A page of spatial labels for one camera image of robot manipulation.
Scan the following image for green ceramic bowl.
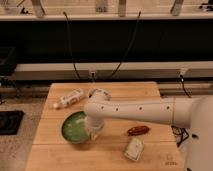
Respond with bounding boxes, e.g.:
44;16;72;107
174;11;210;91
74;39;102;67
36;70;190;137
61;111;90;144

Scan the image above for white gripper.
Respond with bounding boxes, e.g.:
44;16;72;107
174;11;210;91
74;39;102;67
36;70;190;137
85;116;104;140

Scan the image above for black cable left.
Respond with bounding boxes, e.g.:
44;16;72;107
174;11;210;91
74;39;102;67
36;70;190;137
62;11;82;81

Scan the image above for brown sausage toy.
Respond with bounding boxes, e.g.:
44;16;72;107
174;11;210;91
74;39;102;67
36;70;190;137
127;126;150;136

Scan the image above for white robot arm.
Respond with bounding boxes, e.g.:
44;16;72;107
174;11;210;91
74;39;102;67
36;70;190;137
84;93;213;171

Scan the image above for black floor mat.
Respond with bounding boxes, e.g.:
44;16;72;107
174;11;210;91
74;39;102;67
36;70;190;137
0;110;24;135

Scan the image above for clear glass jar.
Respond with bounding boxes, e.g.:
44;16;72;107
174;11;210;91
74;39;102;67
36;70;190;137
88;88;111;100

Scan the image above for white wall outlet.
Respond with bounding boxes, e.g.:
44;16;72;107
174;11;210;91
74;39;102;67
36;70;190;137
88;71;96;80

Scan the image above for white plastic bottle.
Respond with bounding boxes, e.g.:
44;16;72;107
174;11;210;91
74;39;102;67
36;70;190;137
53;88;85;109

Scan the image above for black cables near robot base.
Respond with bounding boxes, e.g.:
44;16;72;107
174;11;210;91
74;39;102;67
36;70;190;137
171;125;190;148

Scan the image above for black cable at right outlet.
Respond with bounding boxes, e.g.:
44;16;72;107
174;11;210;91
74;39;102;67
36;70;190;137
179;73;192;98

